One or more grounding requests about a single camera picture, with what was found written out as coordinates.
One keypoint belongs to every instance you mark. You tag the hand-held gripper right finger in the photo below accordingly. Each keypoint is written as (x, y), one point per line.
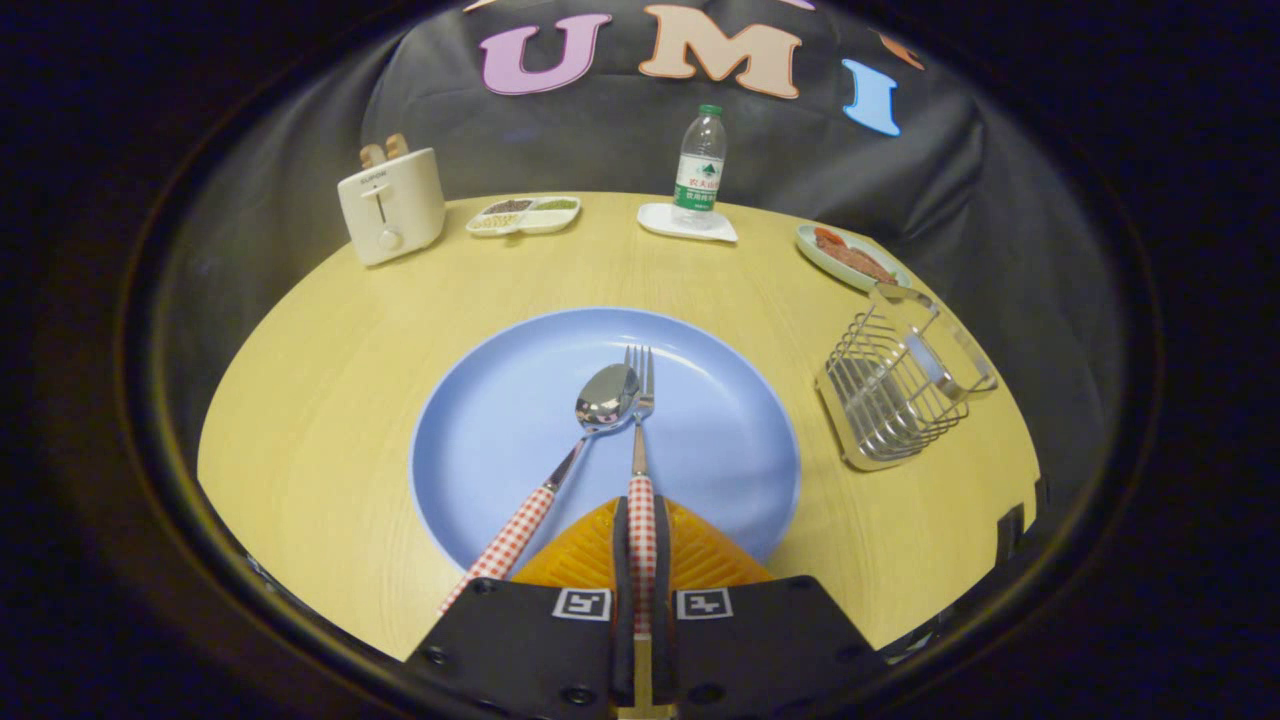
(662, 600)

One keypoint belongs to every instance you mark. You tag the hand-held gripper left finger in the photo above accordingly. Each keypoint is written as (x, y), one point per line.
(621, 600)

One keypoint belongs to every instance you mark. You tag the light blue round plate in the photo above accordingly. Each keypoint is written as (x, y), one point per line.
(500, 420)

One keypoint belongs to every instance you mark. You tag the pale green plate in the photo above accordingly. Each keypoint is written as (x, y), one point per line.
(830, 262)

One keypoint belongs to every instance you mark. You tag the white square coaster tray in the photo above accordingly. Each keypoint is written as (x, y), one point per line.
(660, 220)

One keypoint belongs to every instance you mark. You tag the cooked meat slices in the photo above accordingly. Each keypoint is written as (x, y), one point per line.
(855, 258)

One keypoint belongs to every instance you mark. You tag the white divided dish of beans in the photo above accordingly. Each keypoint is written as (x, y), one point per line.
(525, 215)

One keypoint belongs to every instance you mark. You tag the clear water bottle green cap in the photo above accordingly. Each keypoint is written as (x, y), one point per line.
(700, 170)

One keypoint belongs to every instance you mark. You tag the cream toaster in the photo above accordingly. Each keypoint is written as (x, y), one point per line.
(395, 205)

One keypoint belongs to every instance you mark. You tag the black backdrop cloth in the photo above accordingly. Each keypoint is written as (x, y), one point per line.
(600, 140)

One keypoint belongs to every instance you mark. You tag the toast slice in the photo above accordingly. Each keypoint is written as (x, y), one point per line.
(397, 146)
(372, 155)

